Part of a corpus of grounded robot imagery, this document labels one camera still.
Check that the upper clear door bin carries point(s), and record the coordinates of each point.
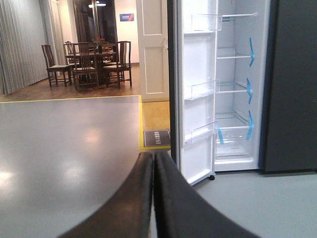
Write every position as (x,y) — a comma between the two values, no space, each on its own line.
(202,23)

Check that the middle clear door bin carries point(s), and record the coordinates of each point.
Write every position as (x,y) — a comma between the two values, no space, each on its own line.
(197,91)

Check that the right wooden dining chair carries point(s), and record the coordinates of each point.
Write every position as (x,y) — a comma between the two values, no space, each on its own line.
(120,70)

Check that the clear crisper drawer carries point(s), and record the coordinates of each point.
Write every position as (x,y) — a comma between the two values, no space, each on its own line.
(233,141)

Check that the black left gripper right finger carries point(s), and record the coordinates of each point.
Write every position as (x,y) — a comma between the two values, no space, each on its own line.
(181,212)

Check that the dark wooden dining table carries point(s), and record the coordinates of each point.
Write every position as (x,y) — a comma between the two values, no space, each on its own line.
(100,62)

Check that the left wooden dining chair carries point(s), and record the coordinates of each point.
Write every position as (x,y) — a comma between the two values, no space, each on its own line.
(53,68)

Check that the red flower vase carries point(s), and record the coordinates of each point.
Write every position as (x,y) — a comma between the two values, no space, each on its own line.
(99,42)

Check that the white panel door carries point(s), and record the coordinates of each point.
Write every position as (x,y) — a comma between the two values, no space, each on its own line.
(153,49)

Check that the refrigerator door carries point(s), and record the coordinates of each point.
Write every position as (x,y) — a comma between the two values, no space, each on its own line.
(193,61)

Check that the blue wall sign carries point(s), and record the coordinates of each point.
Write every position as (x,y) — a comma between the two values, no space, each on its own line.
(126,17)

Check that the wooden dining chair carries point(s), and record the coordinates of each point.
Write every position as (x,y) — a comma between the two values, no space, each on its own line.
(53,68)
(120,70)
(85,71)

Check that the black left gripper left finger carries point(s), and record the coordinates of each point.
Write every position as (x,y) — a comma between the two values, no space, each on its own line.
(127,213)

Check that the front wooden dining chair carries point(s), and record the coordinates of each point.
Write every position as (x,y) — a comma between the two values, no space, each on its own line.
(85,71)

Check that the lower clear door bin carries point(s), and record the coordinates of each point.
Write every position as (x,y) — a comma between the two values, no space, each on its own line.
(199,133)

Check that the side-by-side refrigerator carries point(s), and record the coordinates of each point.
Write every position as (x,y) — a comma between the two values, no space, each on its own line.
(266,60)

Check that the black floor sign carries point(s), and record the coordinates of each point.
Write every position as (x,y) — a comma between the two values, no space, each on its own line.
(153,138)

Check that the grey curtain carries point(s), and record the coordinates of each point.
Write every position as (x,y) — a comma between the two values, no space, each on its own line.
(26,25)

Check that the clear door bin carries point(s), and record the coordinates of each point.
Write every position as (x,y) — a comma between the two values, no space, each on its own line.
(199,133)
(197,91)
(202,23)

